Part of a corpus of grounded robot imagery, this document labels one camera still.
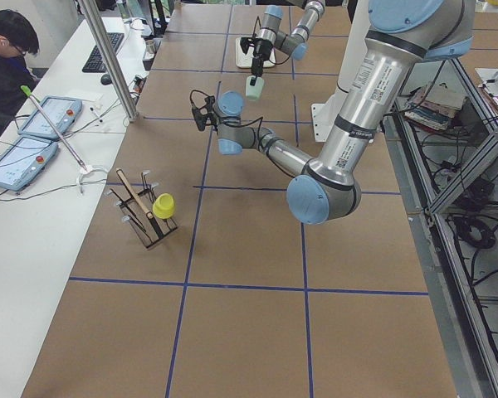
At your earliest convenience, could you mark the lower teach pendant tablet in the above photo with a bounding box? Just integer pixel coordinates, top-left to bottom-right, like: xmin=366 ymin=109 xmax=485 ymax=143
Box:
xmin=0 ymin=136 xmax=58 ymax=192

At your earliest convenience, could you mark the stack of books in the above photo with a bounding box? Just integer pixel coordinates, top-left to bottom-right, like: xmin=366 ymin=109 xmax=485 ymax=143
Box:
xmin=403 ymin=83 xmax=466 ymax=131

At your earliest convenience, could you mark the coiled black floor cable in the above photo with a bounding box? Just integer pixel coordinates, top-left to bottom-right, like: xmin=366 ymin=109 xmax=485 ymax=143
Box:
xmin=452 ymin=215 xmax=498 ymax=250

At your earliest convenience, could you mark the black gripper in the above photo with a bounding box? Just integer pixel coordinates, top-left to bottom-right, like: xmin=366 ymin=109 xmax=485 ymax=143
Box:
xmin=239 ymin=36 xmax=273 ymax=85

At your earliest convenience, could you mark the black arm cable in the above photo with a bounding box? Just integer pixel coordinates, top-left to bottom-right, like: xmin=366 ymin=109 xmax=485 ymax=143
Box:
xmin=189 ymin=90 xmax=266 ymax=128

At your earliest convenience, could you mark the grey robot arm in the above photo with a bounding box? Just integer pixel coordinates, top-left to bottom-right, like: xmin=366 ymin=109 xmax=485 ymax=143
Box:
xmin=240 ymin=1 xmax=325 ymax=91
xmin=208 ymin=1 xmax=475 ymax=225

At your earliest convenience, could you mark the green handled metal rod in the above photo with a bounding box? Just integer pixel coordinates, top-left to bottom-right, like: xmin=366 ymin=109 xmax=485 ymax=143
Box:
xmin=20 ymin=85 xmax=87 ymax=172

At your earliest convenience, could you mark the black wire cup rack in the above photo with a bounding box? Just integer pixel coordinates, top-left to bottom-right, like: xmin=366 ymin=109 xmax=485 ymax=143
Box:
xmin=106 ymin=167 xmax=178 ymax=250

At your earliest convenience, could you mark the teach pendant tablet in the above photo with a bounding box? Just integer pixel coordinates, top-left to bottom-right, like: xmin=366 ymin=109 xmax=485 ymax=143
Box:
xmin=18 ymin=95 xmax=83 ymax=141
xmin=0 ymin=136 xmax=58 ymax=192

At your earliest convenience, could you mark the black computer keyboard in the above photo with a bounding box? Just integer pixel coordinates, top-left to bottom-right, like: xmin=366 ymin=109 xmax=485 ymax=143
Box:
xmin=81 ymin=32 xmax=126 ymax=74

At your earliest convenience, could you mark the upper teach pendant tablet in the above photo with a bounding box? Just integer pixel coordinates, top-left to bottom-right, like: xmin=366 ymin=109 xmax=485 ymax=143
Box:
xmin=18 ymin=95 xmax=83 ymax=141

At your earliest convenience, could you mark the cream bear print tray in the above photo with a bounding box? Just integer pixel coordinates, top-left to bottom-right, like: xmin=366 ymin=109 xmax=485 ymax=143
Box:
xmin=235 ymin=36 xmax=276 ymax=69

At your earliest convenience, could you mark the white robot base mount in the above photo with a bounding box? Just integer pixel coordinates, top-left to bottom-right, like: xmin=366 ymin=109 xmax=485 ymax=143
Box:
xmin=311 ymin=68 xmax=357 ymax=143

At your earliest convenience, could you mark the seated person black hair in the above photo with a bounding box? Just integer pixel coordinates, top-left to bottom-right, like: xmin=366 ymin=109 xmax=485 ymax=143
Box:
xmin=0 ymin=9 xmax=40 ymax=135

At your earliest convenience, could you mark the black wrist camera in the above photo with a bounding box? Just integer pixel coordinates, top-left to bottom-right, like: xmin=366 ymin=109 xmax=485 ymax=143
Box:
xmin=192 ymin=106 xmax=209 ymax=132

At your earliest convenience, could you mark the pale green plastic cup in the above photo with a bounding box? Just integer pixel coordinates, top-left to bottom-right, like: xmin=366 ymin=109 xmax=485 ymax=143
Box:
xmin=245 ymin=75 xmax=265 ymax=101

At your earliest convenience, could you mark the aluminium frame rail structure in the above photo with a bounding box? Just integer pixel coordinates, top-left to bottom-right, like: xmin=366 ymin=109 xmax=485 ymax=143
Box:
xmin=386 ymin=60 xmax=498 ymax=397

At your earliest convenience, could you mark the black computer mouse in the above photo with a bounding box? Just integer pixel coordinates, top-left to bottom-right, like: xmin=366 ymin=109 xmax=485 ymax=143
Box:
xmin=100 ymin=74 xmax=112 ymax=85

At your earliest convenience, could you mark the silver metal cylinder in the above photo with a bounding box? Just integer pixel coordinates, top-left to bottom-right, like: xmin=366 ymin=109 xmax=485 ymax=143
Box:
xmin=143 ymin=39 xmax=156 ymax=61

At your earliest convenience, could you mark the yellow plastic cup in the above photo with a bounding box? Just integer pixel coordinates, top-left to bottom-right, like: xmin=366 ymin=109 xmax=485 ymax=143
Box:
xmin=152 ymin=193 xmax=175 ymax=220

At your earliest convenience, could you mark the aluminium frame post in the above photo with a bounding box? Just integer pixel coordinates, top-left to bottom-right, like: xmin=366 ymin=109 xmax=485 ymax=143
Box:
xmin=78 ymin=0 xmax=139 ymax=123

